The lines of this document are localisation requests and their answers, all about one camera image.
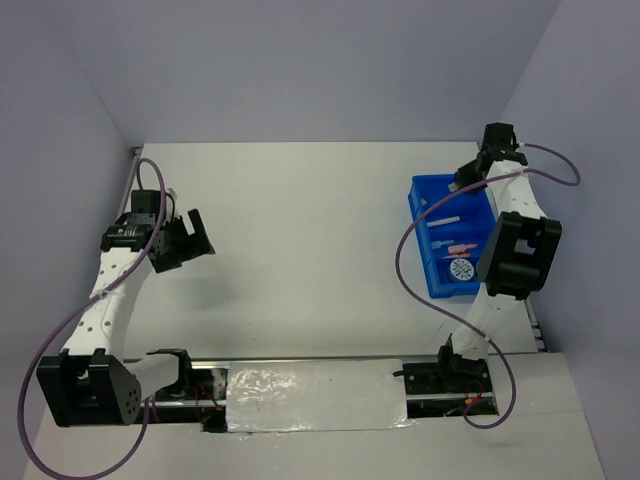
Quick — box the blue white marker pen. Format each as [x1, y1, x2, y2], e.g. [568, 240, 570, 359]
[426, 216, 461, 228]

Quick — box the pink eraser stick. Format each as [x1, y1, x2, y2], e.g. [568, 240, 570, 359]
[447, 243, 478, 255]

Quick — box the blue patterned tape roll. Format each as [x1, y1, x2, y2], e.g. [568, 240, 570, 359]
[446, 258, 476, 283]

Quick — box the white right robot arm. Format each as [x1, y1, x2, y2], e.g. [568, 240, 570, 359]
[397, 123, 562, 395]

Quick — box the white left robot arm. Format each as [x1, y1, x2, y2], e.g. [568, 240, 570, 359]
[36, 189, 215, 427]

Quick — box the blue plastic sorting bin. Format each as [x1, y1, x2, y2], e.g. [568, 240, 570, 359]
[415, 190, 496, 299]

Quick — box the silver foil tape sheet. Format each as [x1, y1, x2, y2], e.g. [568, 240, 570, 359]
[226, 359, 412, 433]

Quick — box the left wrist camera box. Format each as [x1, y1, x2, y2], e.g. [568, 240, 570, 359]
[165, 188, 177, 221]

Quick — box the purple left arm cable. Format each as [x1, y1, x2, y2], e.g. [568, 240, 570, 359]
[17, 158, 169, 477]

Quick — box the black metal base rail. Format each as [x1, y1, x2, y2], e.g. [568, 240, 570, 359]
[150, 357, 499, 434]

